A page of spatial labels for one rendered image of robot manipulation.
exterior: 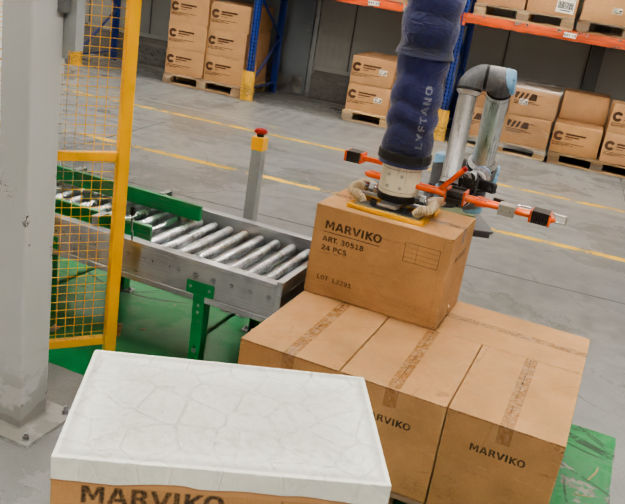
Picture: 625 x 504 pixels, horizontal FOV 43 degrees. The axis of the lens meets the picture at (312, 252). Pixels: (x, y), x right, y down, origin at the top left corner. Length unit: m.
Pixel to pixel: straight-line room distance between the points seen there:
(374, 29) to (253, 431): 10.75
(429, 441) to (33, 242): 1.59
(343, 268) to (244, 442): 1.94
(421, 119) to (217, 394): 1.88
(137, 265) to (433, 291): 1.35
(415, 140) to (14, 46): 1.54
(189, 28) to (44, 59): 8.78
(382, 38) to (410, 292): 8.96
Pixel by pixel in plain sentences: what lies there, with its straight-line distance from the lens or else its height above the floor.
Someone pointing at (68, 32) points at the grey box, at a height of 1.53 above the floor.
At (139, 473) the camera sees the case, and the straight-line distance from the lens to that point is 1.49.
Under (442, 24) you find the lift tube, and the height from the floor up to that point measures 1.74.
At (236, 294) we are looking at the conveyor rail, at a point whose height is 0.49.
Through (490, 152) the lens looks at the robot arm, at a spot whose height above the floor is 1.14.
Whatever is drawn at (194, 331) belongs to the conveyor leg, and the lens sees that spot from 3.68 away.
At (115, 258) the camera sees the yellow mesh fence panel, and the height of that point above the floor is 0.53.
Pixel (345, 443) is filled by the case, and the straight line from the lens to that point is 1.60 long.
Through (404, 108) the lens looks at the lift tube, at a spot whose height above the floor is 1.39.
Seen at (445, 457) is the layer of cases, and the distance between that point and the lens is 2.91.
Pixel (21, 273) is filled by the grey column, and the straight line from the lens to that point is 3.11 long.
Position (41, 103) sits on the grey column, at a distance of 2.96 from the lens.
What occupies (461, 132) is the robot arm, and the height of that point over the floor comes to 1.25.
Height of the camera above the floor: 1.88
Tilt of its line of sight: 19 degrees down
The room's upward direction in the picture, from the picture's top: 9 degrees clockwise
